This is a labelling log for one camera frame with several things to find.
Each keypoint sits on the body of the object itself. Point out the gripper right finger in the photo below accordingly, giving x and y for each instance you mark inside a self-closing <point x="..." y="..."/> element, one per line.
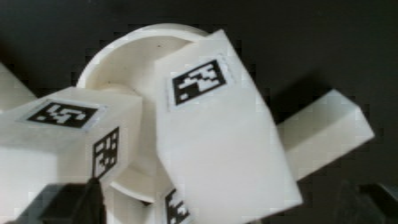
<point x="366" y="204"/>

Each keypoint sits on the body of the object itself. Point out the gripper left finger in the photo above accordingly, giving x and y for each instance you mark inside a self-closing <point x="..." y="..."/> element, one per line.
<point x="67" y="204"/>

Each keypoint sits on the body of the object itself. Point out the white stool leg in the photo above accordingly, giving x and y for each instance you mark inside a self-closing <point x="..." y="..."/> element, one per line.
<point x="321" y="133"/>
<point x="67" y="142"/>
<point x="217" y="140"/>

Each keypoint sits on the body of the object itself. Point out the white right fence wall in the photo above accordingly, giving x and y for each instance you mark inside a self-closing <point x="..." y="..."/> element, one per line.
<point x="14" y="93"/>

